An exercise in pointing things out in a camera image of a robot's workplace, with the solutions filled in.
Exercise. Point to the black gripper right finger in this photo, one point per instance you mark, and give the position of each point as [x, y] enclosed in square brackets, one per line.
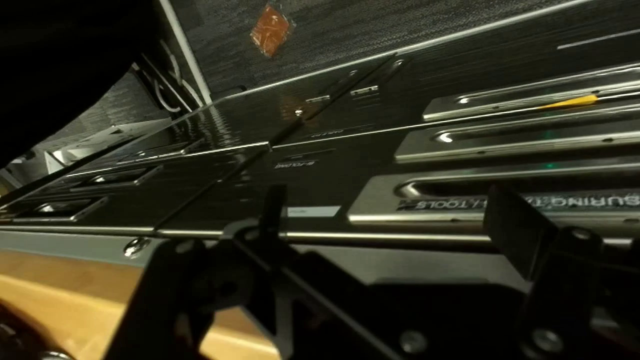
[581, 292]

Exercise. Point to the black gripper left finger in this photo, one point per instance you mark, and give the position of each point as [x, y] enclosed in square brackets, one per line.
[180, 287]

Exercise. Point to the grey metal tool drawer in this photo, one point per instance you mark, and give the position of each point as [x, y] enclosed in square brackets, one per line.
[467, 191]

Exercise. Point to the orange floor patch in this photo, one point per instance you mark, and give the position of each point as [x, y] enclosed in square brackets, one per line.
[270, 30]

